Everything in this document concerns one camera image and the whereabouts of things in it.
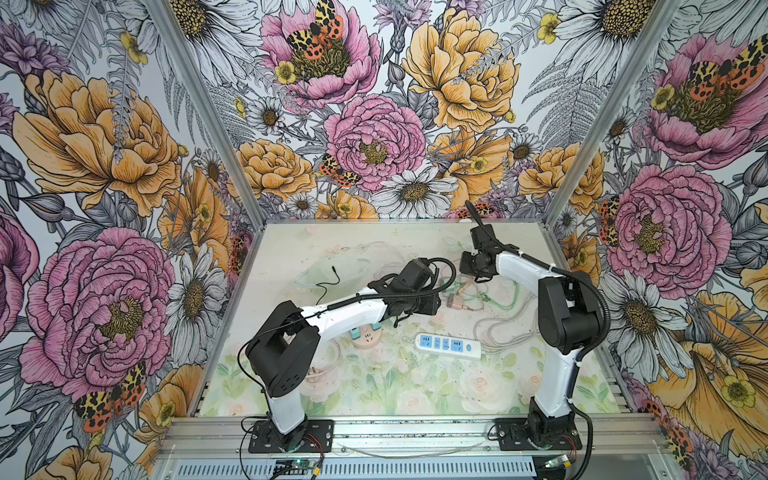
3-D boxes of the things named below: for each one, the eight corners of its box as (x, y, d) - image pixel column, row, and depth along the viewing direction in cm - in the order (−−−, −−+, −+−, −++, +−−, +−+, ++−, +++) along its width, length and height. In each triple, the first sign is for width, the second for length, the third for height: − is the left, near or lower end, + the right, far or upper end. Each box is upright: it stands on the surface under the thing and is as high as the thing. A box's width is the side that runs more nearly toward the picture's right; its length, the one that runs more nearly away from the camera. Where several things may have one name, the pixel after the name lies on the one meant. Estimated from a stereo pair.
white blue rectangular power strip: (412, 352, 90) (413, 347, 88) (413, 336, 94) (414, 331, 91) (479, 360, 89) (481, 356, 86) (478, 344, 92) (480, 339, 89)
